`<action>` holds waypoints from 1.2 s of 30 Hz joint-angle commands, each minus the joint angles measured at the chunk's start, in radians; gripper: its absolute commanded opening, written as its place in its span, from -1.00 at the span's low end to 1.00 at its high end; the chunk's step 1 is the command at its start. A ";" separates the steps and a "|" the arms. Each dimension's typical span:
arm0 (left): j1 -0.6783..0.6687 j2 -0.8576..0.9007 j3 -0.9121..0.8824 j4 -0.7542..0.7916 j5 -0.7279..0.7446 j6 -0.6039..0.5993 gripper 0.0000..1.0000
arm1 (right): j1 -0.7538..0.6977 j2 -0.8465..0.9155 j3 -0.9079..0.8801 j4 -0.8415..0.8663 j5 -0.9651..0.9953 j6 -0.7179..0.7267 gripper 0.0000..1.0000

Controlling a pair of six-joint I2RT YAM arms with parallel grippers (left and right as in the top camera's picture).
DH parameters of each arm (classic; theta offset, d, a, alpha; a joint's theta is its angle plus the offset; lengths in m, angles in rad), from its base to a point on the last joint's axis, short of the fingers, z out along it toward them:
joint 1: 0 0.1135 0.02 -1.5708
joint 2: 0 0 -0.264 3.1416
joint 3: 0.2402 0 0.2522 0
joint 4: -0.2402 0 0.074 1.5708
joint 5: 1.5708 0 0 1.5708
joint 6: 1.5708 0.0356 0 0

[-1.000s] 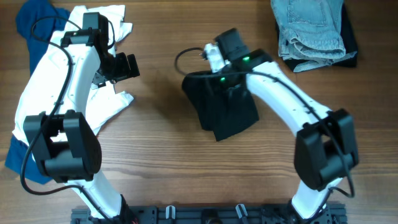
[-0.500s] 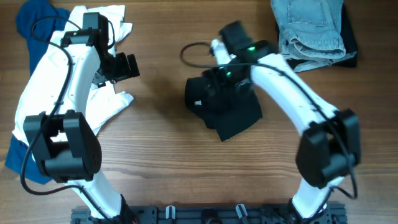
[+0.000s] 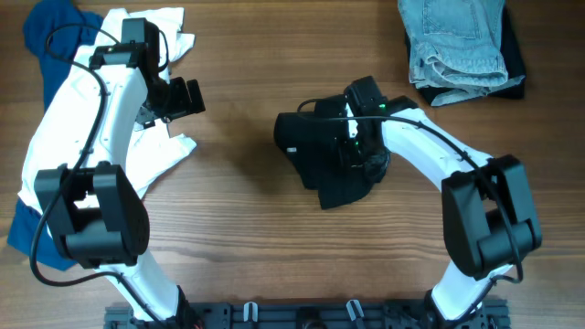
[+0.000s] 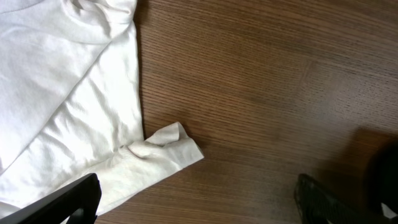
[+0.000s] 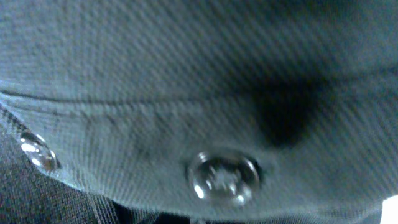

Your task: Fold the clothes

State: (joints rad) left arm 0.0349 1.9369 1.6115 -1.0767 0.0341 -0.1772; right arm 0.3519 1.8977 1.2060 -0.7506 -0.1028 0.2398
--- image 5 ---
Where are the light blue jeans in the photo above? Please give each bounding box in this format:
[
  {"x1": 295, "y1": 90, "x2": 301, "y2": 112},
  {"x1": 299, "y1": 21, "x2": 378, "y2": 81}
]
[{"x1": 1, "y1": 0, "x2": 397, "y2": 223}]

